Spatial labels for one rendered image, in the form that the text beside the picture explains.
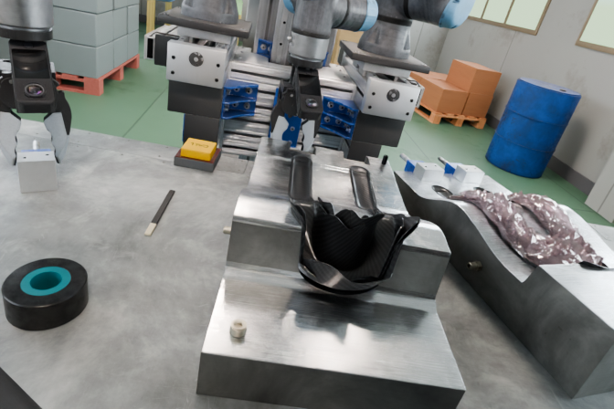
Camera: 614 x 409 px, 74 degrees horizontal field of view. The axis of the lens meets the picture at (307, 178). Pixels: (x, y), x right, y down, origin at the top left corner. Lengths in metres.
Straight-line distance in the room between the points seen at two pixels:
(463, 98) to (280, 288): 4.70
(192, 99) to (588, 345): 0.93
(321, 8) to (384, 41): 0.42
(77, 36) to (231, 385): 3.48
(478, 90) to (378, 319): 4.79
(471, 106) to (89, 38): 3.95
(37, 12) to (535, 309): 0.78
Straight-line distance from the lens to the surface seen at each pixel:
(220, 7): 1.15
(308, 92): 0.79
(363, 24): 0.90
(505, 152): 4.08
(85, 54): 3.78
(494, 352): 0.63
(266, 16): 1.34
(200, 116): 1.11
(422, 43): 7.39
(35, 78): 0.68
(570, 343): 0.62
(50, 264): 0.57
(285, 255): 0.49
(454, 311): 0.66
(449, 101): 5.01
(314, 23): 0.80
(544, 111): 3.98
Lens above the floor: 1.18
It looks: 26 degrees down
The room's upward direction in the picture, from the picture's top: 13 degrees clockwise
